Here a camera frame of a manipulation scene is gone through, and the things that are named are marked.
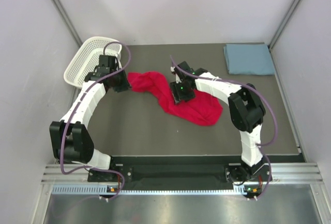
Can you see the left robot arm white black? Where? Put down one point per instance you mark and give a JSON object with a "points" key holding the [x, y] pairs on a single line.
{"points": [[70, 139]]}

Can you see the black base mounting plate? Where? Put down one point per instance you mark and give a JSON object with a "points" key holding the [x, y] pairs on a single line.
{"points": [[216, 168]]}

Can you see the left aluminium corner post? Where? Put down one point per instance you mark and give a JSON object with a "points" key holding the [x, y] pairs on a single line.
{"points": [[67, 21]]}

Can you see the folded blue t shirt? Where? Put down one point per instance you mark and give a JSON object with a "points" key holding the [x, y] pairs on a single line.
{"points": [[248, 59]]}

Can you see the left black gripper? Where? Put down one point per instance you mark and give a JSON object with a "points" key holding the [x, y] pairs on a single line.
{"points": [[124, 85]]}

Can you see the white perforated plastic basket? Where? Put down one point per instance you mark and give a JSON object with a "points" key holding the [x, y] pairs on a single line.
{"points": [[87, 58]]}

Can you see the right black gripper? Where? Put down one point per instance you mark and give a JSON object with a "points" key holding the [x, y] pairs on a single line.
{"points": [[177, 95]]}

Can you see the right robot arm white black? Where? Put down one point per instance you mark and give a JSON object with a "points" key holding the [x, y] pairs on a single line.
{"points": [[246, 108]]}

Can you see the aluminium corner post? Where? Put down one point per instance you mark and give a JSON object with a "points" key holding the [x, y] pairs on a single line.
{"points": [[284, 22], [67, 21]]}

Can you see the right aluminium corner post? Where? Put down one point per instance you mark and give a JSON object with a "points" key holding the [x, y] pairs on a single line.
{"points": [[284, 22]]}

